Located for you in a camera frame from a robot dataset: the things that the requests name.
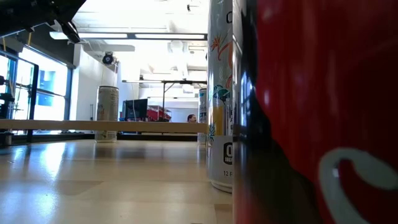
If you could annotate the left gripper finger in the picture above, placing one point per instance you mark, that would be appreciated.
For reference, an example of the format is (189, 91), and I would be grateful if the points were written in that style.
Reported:
(71, 31)

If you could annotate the tall beige beverage can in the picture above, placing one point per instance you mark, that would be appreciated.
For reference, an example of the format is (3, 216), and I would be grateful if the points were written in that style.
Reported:
(107, 102)

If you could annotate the tall white floral can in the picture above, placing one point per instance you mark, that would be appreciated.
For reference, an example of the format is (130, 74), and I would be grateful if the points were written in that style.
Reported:
(219, 149)

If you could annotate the light wooden shelf board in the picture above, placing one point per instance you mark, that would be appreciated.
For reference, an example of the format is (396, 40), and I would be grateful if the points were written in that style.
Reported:
(93, 126)

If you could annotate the black ceiling spotlight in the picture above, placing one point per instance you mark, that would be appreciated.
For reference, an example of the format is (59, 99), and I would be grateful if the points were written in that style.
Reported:
(108, 58)

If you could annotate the long ceiling light bar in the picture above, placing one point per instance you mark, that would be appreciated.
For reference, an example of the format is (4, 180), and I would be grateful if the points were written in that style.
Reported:
(124, 35)

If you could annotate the large window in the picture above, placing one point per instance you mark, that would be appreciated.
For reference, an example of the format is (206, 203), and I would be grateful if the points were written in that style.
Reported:
(49, 93)

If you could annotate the black monitor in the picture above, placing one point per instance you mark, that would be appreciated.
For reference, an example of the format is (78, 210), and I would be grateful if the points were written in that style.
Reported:
(135, 109)

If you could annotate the red cabinet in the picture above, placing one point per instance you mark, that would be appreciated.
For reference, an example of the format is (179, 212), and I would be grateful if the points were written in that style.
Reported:
(158, 114)

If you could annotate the person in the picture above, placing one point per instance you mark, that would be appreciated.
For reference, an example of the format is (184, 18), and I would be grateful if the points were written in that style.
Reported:
(191, 118)

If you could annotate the black aluminium table frame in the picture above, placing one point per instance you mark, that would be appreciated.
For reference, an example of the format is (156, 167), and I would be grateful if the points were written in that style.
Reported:
(140, 137)

